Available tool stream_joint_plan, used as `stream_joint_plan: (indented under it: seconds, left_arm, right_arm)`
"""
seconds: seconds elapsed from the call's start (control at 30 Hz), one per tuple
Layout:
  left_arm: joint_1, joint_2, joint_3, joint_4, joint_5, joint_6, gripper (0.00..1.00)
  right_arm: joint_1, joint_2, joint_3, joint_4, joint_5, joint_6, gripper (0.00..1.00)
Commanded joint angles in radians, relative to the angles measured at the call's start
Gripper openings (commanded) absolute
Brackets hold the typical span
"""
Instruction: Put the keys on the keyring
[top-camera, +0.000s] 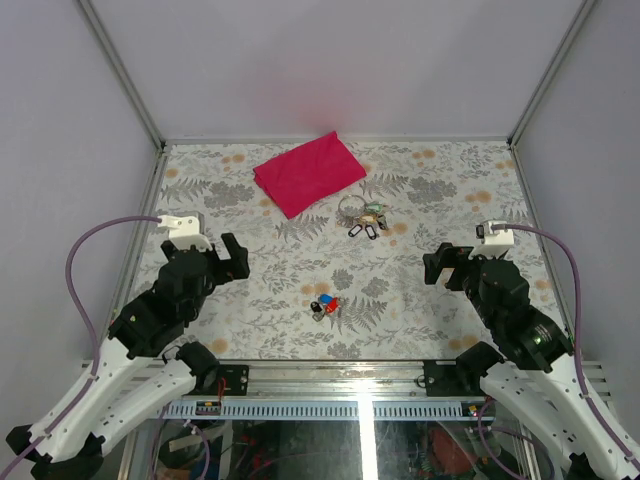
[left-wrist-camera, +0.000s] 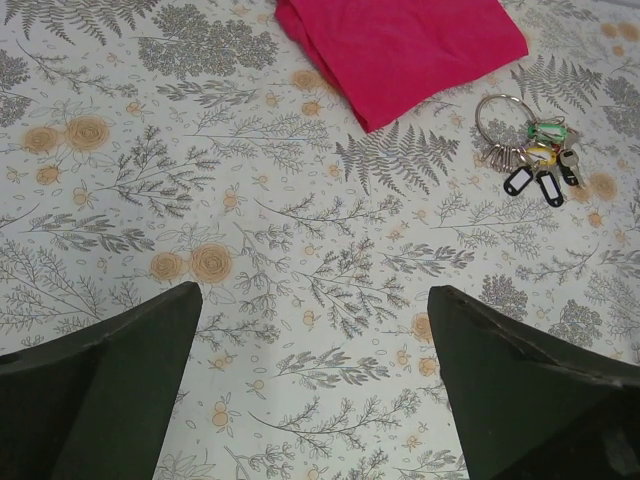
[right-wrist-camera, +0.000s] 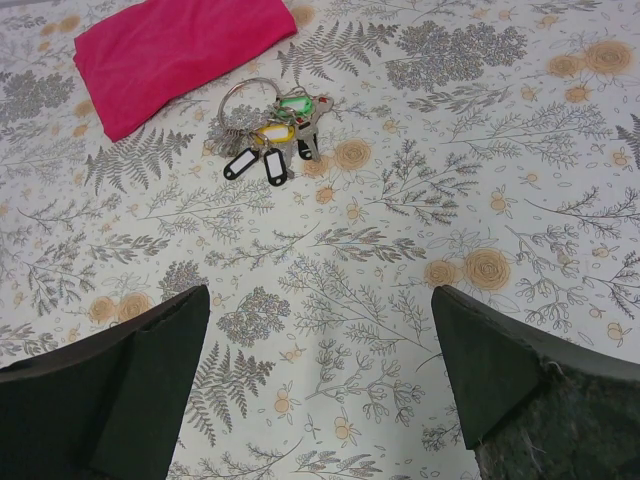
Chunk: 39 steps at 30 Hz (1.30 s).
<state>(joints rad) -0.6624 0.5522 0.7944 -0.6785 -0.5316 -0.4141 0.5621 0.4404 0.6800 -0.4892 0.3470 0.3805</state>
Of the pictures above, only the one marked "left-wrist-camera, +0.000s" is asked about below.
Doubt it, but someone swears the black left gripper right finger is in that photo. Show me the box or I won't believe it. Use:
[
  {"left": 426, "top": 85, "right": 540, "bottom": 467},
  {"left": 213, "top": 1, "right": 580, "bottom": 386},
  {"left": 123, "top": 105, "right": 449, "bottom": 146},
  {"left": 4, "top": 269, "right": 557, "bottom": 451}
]
[{"left": 428, "top": 286, "right": 639, "bottom": 480}]

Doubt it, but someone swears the yellow key tag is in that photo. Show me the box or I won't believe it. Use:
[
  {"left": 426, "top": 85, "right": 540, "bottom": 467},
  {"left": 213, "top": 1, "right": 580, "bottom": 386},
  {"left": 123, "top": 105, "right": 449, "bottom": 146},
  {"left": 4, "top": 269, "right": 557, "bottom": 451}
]
[{"left": 525, "top": 145, "right": 557, "bottom": 167}]

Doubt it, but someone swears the black head silver key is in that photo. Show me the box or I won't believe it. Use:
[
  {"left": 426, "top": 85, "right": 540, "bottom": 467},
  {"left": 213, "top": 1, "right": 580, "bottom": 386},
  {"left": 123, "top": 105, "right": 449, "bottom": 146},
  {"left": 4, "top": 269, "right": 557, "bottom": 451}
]
[{"left": 557, "top": 149, "right": 586, "bottom": 188}]

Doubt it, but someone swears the black key tag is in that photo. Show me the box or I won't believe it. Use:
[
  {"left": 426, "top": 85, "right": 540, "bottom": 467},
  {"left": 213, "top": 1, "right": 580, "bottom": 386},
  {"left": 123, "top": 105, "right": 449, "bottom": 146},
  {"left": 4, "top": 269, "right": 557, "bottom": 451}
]
[
  {"left": 503, "top": 166, "right": 533, "bottom": 197},
  {"left": 535, "top": 170, "right": 564, "bottom": 208}
]

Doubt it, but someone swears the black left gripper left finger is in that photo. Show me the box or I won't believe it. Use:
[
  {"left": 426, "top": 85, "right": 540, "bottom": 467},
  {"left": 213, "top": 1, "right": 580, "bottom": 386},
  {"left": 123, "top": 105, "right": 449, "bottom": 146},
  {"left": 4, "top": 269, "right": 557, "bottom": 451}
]
[{"left": 1, "top": 282, "right": 203, "bottom": 479}]

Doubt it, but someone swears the green key tag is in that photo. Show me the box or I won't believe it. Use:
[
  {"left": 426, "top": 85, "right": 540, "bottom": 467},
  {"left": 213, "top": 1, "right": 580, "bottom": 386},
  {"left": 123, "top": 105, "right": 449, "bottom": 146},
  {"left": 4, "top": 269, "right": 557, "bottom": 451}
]
[{"left": 527, "top": 121, "right": 568, "bottom": 144}]

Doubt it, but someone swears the floral table mat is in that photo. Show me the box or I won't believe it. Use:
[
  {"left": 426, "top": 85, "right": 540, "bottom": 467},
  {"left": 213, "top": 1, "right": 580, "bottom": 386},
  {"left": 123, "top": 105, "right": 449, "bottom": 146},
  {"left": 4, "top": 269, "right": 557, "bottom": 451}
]
[{"left": 1, "top": 1, "right": 639, "bottom": 479}]

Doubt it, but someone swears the folded pink cloth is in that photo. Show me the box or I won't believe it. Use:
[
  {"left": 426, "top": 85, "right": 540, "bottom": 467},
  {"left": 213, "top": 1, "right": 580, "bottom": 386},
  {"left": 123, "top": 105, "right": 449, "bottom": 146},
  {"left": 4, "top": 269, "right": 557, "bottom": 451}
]
[{"left": 275, "top": 0, "right": 528, "bottom": 133}]

